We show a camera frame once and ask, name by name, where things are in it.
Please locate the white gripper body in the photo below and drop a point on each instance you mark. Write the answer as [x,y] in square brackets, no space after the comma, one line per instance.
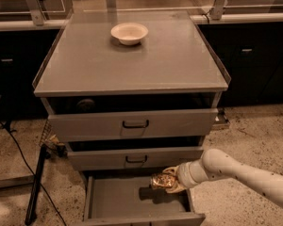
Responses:
[184,175]

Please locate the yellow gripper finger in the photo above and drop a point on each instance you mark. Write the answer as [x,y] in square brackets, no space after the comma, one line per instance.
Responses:
[176,188]
[171,170]

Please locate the crushed orange soda can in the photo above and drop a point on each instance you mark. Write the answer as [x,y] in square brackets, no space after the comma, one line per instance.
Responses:
[162,181]

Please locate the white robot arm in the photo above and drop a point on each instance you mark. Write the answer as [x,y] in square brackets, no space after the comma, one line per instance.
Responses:
[215,165]

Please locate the grey top drawer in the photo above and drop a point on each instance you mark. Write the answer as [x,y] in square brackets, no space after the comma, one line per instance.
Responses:
[134,116]

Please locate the grey drawer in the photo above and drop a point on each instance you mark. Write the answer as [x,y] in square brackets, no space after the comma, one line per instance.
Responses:
[124,197]
[134,116]
[138,153]

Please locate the grey bottom drawer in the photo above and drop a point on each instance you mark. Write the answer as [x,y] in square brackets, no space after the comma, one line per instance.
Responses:
[124,197]

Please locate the grey middle drawer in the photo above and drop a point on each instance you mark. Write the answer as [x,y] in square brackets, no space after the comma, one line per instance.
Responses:
[138,153]

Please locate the grey drawer cabinet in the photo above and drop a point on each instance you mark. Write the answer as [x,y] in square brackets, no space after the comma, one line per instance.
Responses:
[88,61]

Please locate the dark round object in drawer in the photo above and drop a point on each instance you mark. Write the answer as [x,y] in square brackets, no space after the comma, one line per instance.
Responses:
[85,106]

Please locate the white paper bowl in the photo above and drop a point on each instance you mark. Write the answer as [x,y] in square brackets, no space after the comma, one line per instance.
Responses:
[129,33]

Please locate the black stand leg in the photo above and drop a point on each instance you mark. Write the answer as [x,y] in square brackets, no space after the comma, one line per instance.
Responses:
[31,209]

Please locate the wire basket with items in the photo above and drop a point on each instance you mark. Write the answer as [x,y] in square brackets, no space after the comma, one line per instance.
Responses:
[50,140]

